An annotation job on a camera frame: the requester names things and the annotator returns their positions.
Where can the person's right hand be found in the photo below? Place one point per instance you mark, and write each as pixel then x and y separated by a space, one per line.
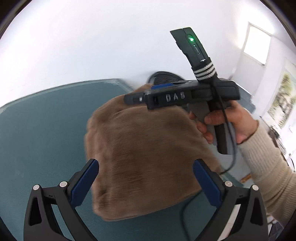
pixel 243 123

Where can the black tracker with green light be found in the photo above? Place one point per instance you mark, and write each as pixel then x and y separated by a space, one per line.
pixel 201 64

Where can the brown fleece garment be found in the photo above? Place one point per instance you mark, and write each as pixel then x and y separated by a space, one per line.
pixel 145 158

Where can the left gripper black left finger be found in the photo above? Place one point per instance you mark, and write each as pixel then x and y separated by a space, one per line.
pixel 40 221

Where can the teal table mat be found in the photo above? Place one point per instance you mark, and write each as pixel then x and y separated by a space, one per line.
pixel 42 143

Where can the wall picture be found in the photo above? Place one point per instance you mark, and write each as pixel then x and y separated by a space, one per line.
pixel 284 101

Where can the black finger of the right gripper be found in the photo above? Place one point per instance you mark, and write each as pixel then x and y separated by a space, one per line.
pixel 135 98
pixel 166 85

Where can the cream sweater forearm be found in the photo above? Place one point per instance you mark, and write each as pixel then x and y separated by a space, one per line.
pixel 271 174

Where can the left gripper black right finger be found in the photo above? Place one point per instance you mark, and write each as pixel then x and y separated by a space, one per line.
pixel 251 221

